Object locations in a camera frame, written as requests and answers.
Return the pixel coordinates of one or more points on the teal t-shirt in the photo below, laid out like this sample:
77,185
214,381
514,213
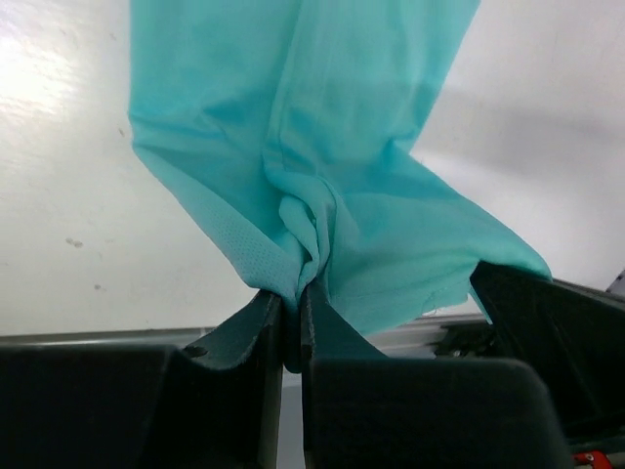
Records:
285,130

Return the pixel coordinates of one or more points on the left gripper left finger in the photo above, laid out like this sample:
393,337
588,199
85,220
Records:
212,404

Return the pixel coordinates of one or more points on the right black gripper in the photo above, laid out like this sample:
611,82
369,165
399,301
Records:
557,383

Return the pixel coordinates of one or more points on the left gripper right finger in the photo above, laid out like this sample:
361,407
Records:
362,409

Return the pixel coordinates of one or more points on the aluminium mounting rail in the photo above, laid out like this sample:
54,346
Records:
452,336

